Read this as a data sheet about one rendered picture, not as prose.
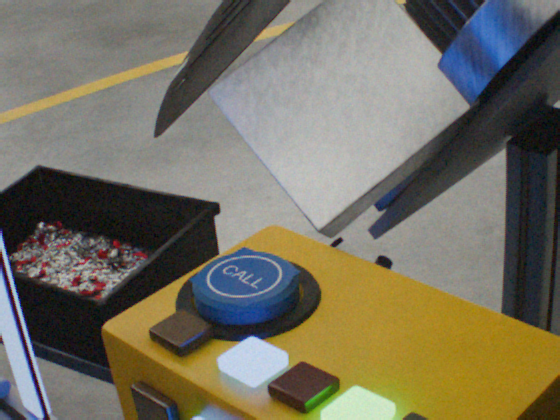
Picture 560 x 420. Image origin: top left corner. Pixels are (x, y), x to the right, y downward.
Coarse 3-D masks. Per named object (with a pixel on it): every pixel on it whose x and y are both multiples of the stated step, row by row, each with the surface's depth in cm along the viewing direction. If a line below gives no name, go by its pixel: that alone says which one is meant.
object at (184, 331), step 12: (180, 312) 38; (156, 324) 37; (168, 324) 37; (180, 324) 37; (192, 324) 37; (204, 324) 37; (156, 336) 37; (168, 336) 37; (180, 336) 37; (192, 336) 37; (204, 336) 37; (168, 348) 37; (180, 348) 36; (192, 348) 37
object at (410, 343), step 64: (320, 256) 42; (128, 320) 39; (320, 320) 38; (384, 320) 38; (448, 320) 37; (512, 320) 37; (128, 384) 39; (192, 384) 35; (384, 384) 34; (448, 384) 34; (512, 384) 33
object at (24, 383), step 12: (0, 276) 60; (0, 288) 60; (0, 300) 61; (0, 312) 62; (0, 324) 63; (12, 324) 61; (12, 336) 62; (12, 348) 63; (12, 360) 64; (24, 360) 63; (24, 372) 63; (24, 384) 64; (24, 396) 65; (36, 408) 65
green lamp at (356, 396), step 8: (352, 392) 33; (360, 392) 33; (368, 392) 33; (336, 400) 33; (344, 400) 33; (352, 400) 33; (360, 400) 33; (368, 400) 33; (376, 400) 33; (384, 400) 33; (328, 408) 32; (336, 408) 32; (344, 408) 32; (352, 408) 32; (360, 408) 32; (368, 408) 32; (376, 408) 32; (384, 408) 32; (392, 408) 32; (328, 416) 32; (336, 416) 32; (344, 416) 32; (352, 416) 32; (360, 416) 32; (368, 416) 32; (376, 416) 32; (384, 416) 32; (392, 416) 32
